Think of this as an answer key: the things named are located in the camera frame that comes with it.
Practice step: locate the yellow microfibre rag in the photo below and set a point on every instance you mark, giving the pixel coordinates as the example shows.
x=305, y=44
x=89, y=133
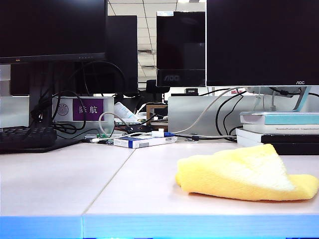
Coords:
x=236, y=174

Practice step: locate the small wooden box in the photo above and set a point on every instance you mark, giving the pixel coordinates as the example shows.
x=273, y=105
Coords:
x=149, y=112

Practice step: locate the white plug adapter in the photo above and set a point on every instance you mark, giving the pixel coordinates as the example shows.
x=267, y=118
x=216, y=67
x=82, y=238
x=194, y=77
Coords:
x=157, y=133

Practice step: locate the blue VGA connector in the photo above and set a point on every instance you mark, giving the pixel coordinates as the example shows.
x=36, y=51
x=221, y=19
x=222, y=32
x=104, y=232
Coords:
x=169, y=134

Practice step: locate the grey desk partition panel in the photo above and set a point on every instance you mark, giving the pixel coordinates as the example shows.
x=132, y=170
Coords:
x=189, y=112

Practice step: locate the white and blue box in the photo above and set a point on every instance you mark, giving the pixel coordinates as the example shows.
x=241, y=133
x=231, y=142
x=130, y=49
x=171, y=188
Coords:
x=134, y=142

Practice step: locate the white paper packet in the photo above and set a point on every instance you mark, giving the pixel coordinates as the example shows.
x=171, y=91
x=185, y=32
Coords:
x=123, y=110

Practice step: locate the small green circuit board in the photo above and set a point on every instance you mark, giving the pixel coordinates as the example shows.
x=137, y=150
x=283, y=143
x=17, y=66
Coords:
x=103, y=135

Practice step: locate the purple name plate holder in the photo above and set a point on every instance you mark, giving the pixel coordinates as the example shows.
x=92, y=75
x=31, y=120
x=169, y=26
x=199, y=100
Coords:
x=87, y=109

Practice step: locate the black AOC monitor rear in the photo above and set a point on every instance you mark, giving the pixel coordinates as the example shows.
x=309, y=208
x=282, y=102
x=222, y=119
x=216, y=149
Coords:
x=179, y=44

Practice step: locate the plain black monitor rear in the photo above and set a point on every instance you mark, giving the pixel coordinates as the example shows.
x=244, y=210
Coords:
x=122, y=49

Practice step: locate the black monitor stand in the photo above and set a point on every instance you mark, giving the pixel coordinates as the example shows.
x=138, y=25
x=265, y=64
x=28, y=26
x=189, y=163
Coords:
x=40, y=99

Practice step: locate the teal-covered book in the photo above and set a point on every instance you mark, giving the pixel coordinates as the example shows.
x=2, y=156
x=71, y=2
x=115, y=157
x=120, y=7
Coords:
x=286, y=118

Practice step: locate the white-spined book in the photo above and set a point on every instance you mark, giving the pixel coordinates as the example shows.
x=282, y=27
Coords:
x=286, y=128

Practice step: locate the white-edged AOC monitor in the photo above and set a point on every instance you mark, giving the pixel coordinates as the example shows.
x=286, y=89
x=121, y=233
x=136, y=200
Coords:
x=261, y=42

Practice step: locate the thin black-spined book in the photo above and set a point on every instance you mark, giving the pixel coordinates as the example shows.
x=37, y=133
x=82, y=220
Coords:
x=286, y=138

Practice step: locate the black keyboard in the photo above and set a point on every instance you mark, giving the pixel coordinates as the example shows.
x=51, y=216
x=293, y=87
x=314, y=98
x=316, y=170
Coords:
x=25, y=137

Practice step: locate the black-bezel computer monitor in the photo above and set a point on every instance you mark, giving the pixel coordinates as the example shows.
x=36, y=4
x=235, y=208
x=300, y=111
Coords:
x=49, y=27

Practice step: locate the silver monitor stand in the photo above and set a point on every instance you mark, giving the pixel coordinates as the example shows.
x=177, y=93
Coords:
x=302, y=99

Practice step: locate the frosted desk partition panel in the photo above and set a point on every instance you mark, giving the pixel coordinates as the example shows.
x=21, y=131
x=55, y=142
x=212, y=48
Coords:
x=12, y=109

